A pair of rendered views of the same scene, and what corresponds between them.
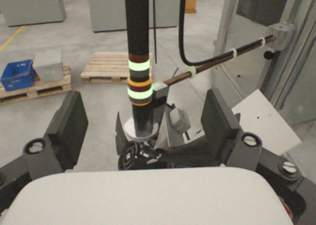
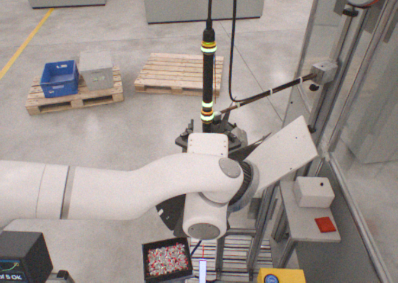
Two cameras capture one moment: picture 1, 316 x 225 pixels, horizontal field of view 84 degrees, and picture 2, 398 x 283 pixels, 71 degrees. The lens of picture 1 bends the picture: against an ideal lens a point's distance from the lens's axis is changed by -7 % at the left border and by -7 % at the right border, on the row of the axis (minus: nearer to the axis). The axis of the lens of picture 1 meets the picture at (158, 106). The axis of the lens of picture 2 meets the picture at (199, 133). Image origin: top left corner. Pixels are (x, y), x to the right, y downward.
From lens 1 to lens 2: 0.63 m
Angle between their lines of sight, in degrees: 6
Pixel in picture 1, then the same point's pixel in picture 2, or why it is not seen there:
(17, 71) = (55, 74)
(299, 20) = (342, 59)
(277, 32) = (318, 70)
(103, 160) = not seen: hidden behind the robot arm
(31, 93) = (76, 102)
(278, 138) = (304, 153)
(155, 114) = (214, 128)
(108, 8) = not seen: outside the picture
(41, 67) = (89, 71)
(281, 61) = (330, 91)
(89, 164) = not seen: hidden behind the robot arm
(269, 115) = (303, 135)
